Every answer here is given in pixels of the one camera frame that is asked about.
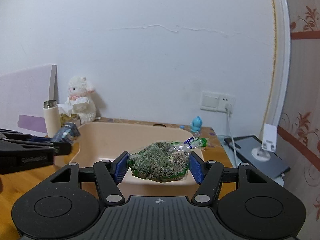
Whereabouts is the small blue card box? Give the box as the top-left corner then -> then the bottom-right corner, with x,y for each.
51,122 -> 80,145

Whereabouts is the green bag of seeds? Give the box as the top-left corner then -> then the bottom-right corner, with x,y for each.
128,132 -> 209,183

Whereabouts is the cream thermos bottle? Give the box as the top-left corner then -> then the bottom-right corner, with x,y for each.
43,100 -> 61,138

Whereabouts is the beige plastic storage basket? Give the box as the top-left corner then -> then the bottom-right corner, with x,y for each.
54,122 -> 192,167

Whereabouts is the tissue box with tissue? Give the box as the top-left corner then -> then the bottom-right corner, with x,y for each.
58,104 -> 81,127

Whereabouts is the white purple headboard panel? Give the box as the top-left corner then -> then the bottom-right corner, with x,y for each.
0,64 -> 57,136

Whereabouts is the dark tablet device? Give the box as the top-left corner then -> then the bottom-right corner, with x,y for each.
224,135 -> 290,179

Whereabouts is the blue bird figurine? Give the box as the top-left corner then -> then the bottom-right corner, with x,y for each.
190,116 -> 202,133

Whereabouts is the white plush lamb toy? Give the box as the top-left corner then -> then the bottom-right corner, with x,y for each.
66,76 -> 97,124

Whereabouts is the white phone stand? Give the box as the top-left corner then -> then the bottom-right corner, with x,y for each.
251,124 -> 277,162

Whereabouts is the white plug and cable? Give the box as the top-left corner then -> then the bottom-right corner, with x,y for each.
223,102 -> 241,168

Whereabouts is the white wall switch socket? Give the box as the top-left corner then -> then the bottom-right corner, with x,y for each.
200,92 -> 235,113

